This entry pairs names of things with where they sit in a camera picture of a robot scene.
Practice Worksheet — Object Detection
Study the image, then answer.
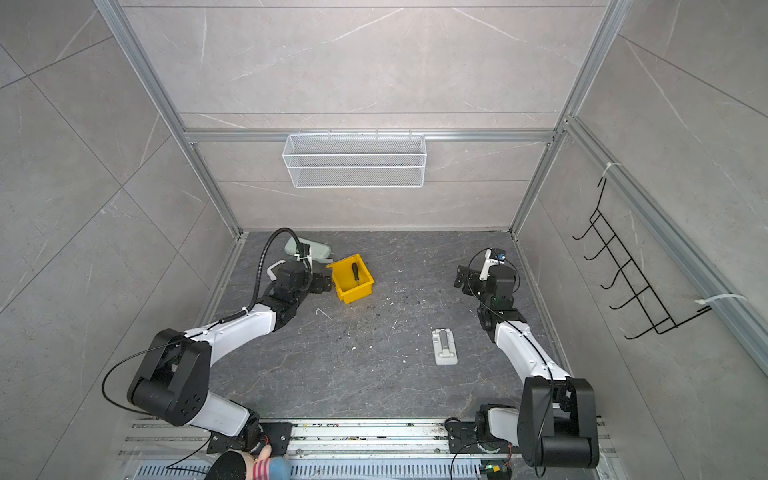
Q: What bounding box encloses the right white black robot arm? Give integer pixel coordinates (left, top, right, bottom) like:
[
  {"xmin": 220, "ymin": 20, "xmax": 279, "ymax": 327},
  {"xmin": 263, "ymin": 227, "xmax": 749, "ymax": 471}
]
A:
[{"xmin": 454, "ymin": 248, "xmax": 600, "ymax": 476}]

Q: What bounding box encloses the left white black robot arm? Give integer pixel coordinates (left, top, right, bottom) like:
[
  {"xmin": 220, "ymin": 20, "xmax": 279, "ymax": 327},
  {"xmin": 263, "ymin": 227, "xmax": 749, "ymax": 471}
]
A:
[{"xmin": 127, "ymin": 238, "xmax": 331, "ymax": 439}]

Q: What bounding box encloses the yellow plastic bin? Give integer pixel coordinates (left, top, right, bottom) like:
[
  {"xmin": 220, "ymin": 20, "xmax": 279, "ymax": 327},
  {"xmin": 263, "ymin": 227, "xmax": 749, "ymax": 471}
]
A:
[{"xmin": 327, "ymin": 254, "xmax": 375, "ymax": 305}]

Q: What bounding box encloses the pale green pouch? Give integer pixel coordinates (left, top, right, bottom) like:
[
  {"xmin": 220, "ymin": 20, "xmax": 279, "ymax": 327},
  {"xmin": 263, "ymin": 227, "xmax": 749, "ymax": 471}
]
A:
[{"xmin": 284, "ymin": 237, "xmax": 333, "ymax": 264}]

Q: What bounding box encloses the white digital clock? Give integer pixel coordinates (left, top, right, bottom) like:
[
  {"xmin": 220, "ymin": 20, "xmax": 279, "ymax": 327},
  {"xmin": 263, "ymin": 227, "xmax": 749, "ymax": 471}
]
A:
[{"xmin": 267, "ymin": 260, "xmax": 285, "ymax": 281}]

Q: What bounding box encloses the white plastic holder block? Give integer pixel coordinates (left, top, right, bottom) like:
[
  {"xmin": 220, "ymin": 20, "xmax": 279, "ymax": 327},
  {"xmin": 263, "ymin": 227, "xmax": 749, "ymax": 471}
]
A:
[{"xmin": 432, "ymin": 328, "xmax": 458, "ymax": 366}]

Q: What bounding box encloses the green connector board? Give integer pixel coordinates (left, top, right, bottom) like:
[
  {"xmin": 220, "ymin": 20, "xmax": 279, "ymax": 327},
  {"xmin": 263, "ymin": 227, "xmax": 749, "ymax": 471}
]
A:
[{"xmin": 480, "ymin": 462, "xmax": 512, "ymax": 480}]

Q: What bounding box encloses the plush toy with striped sleeve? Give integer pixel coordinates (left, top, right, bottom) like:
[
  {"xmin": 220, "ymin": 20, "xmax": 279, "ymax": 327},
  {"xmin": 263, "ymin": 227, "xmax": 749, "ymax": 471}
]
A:
[{"xmin": 204, "ymin": 445, "xmax": 291, "ymax": 480}]

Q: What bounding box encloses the white zip tie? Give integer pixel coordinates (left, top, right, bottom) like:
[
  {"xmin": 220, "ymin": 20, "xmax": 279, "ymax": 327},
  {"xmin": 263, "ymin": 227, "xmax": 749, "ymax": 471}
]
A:
[{"xmin": 694, "ymin": 293, "xmax": 748, "ymax": 306}]

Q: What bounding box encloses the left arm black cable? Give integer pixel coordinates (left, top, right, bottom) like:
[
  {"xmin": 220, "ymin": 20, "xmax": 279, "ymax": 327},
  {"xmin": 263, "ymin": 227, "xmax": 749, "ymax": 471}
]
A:
[{"xmin": 248, "ymin": 227, "xmax": 304, "ymax": 313}]

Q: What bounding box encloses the white wire mesh basket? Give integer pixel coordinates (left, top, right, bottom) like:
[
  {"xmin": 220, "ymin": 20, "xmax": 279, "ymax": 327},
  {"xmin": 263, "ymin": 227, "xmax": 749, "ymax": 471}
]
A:
[{"xmin": 282, "ymin": 133, "xmax": 428, "ymax": 189}]

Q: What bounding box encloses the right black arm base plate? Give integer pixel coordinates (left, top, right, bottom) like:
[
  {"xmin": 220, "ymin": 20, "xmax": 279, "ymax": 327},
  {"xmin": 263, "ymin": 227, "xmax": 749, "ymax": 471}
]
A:
[{"xmin": 443, "ymin": 417, "xmax": 520, "ymax": 455}]

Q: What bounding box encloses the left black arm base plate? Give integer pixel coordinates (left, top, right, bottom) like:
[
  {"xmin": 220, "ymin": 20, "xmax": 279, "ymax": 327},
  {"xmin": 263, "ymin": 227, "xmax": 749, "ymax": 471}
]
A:
[{"xmin": 206, "ymin": 421, "xmax": 293, "ymax": 455}]

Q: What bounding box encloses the black wire hook rack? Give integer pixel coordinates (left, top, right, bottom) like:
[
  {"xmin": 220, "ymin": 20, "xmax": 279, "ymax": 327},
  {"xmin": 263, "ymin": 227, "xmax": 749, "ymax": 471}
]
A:
[{"xmin": 572, "ymin": 178, "xmax": 712, "ymax": 340}]

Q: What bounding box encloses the aluminium rail at front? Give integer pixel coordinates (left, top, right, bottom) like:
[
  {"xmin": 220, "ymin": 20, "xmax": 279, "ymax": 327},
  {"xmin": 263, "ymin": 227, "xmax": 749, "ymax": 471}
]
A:
[{"xmin": 116, "ymin": 418, "xmax": 619, "ymax": 462}]

